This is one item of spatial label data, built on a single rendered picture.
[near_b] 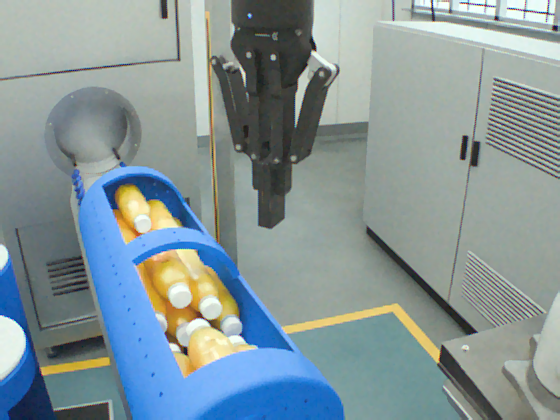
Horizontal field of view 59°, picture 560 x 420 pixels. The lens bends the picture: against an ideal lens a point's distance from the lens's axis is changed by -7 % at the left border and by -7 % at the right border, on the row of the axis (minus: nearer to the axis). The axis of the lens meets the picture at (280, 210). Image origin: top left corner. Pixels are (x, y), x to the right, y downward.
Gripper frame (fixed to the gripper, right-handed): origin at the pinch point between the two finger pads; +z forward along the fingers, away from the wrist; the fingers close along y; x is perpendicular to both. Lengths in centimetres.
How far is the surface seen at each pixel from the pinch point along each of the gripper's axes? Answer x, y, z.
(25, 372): 4, 54, 49
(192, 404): 7.6, 6.8, 27.0
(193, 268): -27, 34, 34
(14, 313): -15, 89, 61
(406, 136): -240, 54, 68
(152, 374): 4.1, 16.8, 29.8
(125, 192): -42, 67, 31
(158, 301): -16, 34, 36
